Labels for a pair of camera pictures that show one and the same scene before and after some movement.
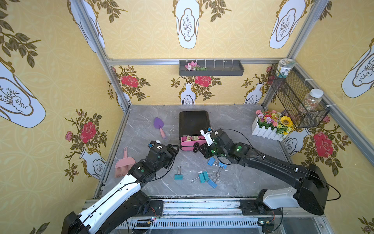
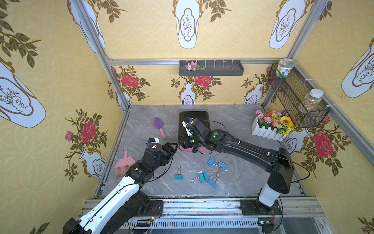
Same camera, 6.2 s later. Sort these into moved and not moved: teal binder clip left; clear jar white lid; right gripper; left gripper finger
Moved: right gripper
Not moved: teal binder clip left; clear jar white lid; left gripper finger
